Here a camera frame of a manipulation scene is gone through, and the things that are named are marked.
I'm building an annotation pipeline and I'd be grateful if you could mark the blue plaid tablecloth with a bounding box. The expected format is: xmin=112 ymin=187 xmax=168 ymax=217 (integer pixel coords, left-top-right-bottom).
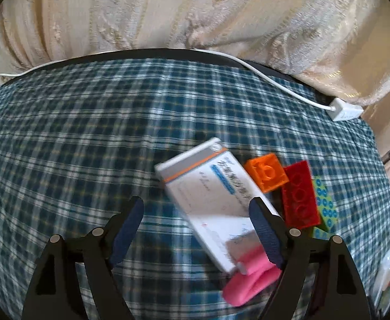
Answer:
xmin=0 ymin=58 xmax=390 ymax=320

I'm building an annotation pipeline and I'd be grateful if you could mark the orange toy block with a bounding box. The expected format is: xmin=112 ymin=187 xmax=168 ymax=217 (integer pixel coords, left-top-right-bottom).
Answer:
xmin=244 ymin=153 xmax=289 ymax=193

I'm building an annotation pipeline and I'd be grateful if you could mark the white power strip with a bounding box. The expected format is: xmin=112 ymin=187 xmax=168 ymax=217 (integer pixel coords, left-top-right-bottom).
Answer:
xmin=328 ymin=98 xmax=364 ymax=121

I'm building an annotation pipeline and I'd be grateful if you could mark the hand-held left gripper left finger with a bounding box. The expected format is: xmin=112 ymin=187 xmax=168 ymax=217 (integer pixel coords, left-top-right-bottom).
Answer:
xmin=21 ymin=196 xmax=145 ymax=320

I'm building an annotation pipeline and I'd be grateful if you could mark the red toy block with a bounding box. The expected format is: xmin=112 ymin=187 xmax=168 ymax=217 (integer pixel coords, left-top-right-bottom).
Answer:
xmin=281 ymin=161 xmax=321 ymax=230

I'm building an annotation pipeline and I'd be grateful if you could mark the green blue-dotted toy block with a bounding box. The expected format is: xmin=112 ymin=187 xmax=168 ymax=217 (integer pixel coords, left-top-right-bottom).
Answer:
xmin=310 ymin=176 xmax=338 ymax=237

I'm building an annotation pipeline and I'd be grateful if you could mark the white medicine box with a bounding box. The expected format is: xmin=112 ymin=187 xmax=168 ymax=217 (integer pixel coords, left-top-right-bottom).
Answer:
xmin=155 ymin=137 xmax=280 ymax=273

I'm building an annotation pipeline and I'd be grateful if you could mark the cream patterned wide curtain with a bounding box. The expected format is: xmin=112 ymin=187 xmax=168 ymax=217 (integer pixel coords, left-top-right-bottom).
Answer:
xmin=0 ymin=0 xmax=390 ymax=107

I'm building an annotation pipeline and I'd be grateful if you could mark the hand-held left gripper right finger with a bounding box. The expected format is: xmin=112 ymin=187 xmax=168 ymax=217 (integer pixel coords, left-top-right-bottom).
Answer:
xmin=248 ymin=197 xmax=372 ymax=320

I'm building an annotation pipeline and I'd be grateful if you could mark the white power cable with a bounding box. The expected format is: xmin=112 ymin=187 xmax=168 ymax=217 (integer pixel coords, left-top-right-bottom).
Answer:
xmin=0 ymin=48 xmax=337 ymax=111

